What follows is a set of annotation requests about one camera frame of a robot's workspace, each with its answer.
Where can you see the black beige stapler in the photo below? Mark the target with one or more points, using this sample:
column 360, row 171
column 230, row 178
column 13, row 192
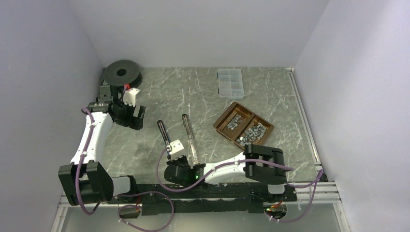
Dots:
column 191, row 142

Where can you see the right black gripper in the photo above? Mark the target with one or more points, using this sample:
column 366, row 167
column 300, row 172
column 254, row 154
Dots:
column 173, row 161

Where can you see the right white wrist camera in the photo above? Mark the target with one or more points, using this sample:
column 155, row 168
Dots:
column 174, row 149

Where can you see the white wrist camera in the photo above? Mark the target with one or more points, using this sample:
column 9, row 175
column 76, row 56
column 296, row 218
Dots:
column 174, row 149
column 130, row 95

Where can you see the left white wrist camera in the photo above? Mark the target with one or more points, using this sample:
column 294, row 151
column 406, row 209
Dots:
column 130, row 95

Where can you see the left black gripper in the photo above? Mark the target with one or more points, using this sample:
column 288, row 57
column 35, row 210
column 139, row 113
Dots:
column 132, row 122

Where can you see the black filament spool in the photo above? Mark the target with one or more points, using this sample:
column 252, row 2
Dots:
column 122, row 72

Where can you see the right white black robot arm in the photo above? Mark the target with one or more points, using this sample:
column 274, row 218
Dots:
column 260, row 163

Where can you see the blue stapler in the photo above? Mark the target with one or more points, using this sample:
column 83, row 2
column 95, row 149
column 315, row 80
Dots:
column 163, row 132

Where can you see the clear plastic organizer box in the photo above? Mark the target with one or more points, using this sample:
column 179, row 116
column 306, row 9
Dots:
column 230, row 84

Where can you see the aluminium frame rail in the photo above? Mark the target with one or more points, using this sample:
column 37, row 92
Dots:
column 321, row 192

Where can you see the brown staple tray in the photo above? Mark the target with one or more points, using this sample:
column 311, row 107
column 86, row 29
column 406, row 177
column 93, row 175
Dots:
column 242, row 127

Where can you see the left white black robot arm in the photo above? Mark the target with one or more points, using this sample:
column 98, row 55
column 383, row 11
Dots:
column 84, row 180

